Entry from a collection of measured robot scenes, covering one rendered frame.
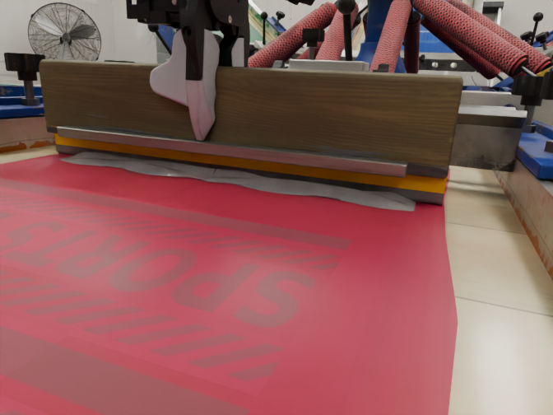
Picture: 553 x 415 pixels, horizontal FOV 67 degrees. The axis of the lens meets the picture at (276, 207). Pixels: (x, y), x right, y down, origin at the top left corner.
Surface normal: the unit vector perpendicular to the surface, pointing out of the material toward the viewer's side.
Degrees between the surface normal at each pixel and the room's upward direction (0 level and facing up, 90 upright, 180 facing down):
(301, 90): 91
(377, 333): 0
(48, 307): 0
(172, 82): 84
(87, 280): 0
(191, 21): 85
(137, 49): 90
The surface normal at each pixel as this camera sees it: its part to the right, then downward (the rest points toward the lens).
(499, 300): 0.04, -0.95
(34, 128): 0.93, 0.15
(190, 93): -0.36, 0.47
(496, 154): -0.36, 0.26
